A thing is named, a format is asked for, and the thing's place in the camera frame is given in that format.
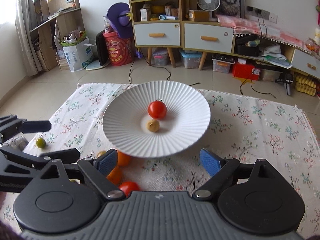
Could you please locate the small green tomato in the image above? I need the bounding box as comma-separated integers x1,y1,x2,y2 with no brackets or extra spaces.
36,138,46,149

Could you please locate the small orange mandarin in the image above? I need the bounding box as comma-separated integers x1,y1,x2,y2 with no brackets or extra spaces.
106,165,123,185

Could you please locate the red tomato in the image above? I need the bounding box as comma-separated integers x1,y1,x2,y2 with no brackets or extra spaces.
119,181,140,197
148,99,167,119

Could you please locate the tan longan fruit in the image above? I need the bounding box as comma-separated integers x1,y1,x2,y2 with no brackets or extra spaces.
146,119,160,133

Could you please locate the yellow-green tomato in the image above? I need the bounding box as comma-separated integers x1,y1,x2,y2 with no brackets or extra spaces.
97,151,106,158

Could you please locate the large orange mandarin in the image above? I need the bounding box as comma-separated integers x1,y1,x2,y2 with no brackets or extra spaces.
117,150,131,167

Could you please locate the floral white tablecloth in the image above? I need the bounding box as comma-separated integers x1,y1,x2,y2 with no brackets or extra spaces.
43,83,319,237

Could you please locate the white ribbed plate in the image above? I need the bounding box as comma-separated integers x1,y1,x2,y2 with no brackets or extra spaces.
103,80,211,158

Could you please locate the white paper shopping bag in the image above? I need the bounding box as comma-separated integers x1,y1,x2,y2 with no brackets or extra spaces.
61,37,94,72

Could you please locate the red box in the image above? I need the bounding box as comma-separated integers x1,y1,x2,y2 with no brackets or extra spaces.
232,62,261,81

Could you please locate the red snack bucket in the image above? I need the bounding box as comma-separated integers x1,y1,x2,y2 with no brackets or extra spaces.
103,31,135,67

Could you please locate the clear plastic storage box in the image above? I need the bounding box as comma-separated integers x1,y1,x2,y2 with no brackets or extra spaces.
179,49,202,69

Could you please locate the wooden bookshelf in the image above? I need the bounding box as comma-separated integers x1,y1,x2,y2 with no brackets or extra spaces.
30,0,84,72

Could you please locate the grey curtain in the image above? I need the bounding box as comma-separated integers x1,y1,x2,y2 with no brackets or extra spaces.
15,0,42,77

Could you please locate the low white drawer unit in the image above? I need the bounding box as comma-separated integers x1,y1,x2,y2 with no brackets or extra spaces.
292,49,320,79

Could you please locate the pink cloth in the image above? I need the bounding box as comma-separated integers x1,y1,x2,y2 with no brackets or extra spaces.
217,15,311,54

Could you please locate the white wooden drawer cabinet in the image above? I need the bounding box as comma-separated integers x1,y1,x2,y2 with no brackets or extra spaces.
129,0,185,67

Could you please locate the white desk fan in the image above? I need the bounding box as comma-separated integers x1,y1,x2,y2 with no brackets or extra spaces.
197,0,221,13

